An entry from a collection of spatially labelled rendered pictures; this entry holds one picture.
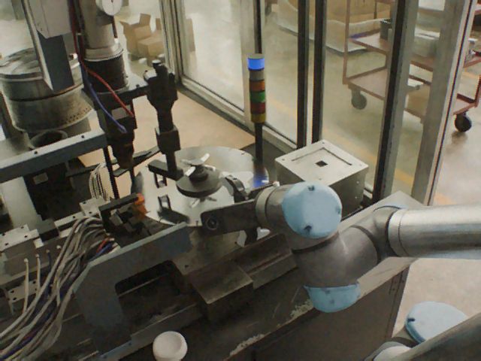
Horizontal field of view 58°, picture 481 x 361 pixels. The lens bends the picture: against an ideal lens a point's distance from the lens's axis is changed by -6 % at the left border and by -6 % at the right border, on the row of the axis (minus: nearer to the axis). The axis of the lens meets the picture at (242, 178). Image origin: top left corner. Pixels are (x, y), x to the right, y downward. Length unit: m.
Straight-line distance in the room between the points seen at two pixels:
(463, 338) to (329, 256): 0.22
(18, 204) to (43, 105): 0.33
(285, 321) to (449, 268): 1.40
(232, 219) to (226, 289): 0.26
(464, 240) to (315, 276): 0.21
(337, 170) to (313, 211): 0.62
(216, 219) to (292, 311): 0.36
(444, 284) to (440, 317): 1.45
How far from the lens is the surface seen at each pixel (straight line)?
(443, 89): 1.05
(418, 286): 2.21
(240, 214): 0.78
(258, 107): 1.27
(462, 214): 0.63
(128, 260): 0.89
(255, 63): 1.22
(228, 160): 1.17
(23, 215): 1.51
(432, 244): 0.65
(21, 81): 1.55
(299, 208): 0.61
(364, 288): 1.08
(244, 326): 1.03
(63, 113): 1.59
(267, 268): 1.14
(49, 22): 0.90
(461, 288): 2.26
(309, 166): 1.23
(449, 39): 1.02
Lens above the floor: 1.57
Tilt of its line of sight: 34 degrees down
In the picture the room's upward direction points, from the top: 3 degrees counter-clockwise
